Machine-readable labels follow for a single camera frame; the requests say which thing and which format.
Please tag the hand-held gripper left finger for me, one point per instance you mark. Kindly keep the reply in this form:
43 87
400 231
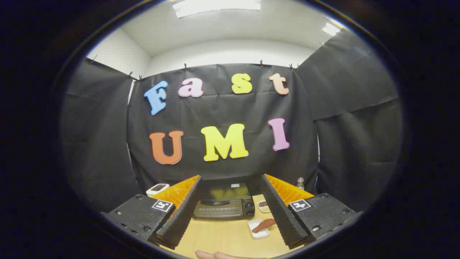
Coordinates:
181 212

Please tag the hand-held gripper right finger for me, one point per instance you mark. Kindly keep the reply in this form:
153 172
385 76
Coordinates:
280 212

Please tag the brown meat steak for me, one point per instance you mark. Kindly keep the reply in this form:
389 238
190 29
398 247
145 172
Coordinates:
263 225

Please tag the black toaster oven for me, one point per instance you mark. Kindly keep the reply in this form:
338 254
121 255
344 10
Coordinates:
222 210

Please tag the white bread toaster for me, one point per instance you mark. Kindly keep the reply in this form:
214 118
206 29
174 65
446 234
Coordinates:
156 189

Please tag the white seasoning dish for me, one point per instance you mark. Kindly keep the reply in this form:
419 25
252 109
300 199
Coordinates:
263 205

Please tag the white rectangular dish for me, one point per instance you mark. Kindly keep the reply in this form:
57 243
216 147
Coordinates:
259 235

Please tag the small clear glass bottle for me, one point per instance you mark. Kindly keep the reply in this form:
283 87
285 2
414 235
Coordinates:
300 184

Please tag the small ceiling light panel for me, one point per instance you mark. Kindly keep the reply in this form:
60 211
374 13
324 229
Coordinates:
330 28

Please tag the large ceiling light panel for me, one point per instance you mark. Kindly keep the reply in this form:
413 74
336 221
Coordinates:
215 6

